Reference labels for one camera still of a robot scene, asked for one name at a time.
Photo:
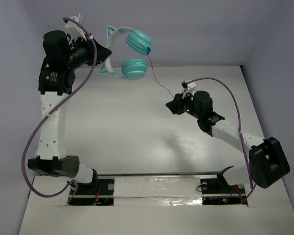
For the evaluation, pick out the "teal cat ear headphones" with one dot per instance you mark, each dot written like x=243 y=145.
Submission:
x=135 y=46

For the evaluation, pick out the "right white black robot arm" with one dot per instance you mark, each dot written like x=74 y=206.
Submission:
x=265 y=159

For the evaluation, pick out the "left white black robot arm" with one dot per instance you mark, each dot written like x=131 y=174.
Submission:
x=66 y=68

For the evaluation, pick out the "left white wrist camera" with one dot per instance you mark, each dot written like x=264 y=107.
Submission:
x=74 y=30

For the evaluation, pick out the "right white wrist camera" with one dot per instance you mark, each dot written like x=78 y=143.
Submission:
x=188 y=88

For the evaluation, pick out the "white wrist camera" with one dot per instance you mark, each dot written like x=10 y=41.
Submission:
x=74 y=30
x=188 y=88

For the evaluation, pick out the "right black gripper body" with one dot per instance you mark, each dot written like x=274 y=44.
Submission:
x=184 y=105

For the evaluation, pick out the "aluminium rail with foam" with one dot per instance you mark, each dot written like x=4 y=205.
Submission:
x=160 y=189

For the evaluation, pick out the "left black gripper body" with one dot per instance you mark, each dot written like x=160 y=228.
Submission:
x=93 y=54

